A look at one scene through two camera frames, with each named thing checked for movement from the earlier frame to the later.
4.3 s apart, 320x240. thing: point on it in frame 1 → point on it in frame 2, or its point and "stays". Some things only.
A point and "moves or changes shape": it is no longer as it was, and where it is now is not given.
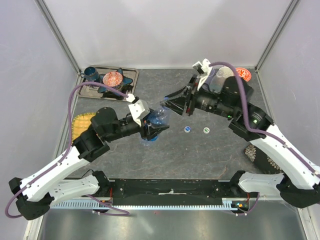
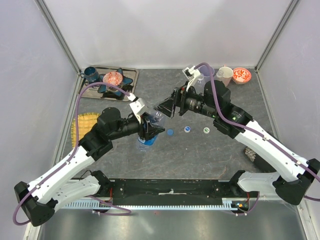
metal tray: [91, 91] stays
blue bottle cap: [162, 103] moves or changes shape
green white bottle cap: [206, 130] stays
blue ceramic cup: [90, 74] stays
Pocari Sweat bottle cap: [187, 129] stays
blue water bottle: [158, 115] moves or changes shape
